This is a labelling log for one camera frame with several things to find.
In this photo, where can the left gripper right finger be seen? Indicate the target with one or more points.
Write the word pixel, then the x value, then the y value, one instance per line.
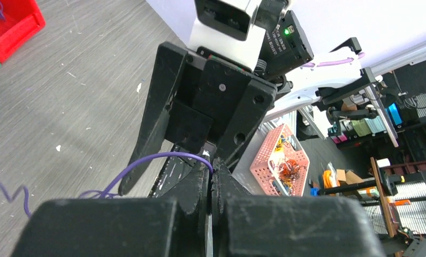
pixel 259 225

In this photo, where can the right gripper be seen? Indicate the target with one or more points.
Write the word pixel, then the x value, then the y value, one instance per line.
pixel 204 100

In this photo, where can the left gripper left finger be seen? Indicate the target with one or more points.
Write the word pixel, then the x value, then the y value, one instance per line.
pixel 171 225

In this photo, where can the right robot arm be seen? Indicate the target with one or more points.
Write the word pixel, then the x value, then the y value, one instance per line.
pixel 287 61

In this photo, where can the pink perforated basket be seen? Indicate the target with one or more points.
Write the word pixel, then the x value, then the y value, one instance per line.
pixel 281 165

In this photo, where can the red plastic bin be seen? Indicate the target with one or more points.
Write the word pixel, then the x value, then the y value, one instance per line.
pixel 20 20

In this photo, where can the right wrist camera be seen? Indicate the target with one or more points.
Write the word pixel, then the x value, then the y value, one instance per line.
pixel 228 29

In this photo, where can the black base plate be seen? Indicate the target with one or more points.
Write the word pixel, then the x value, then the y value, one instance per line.
pixel 172 172

